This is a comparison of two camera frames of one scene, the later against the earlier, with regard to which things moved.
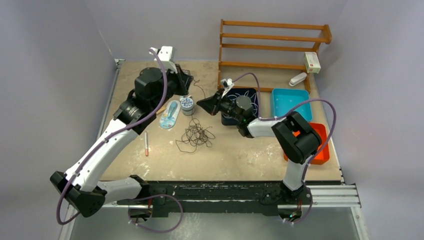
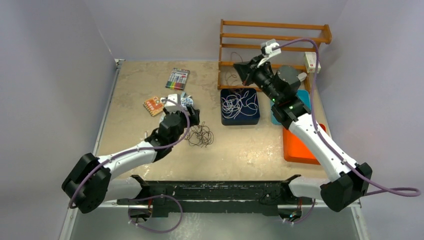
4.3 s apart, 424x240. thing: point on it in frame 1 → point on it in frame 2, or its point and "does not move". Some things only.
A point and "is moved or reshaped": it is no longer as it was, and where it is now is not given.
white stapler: (297, 78) does not move
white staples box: (312, 62) does not move
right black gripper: (212, 105) → (247, 72)
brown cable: (195, 135) is moved or reshaped
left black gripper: (183, 80) → (193, 114)
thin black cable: (196, 81) → (230, 78)
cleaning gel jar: (187, 105) does not move
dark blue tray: (233, 94) does not move
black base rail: (163, 197) does not move
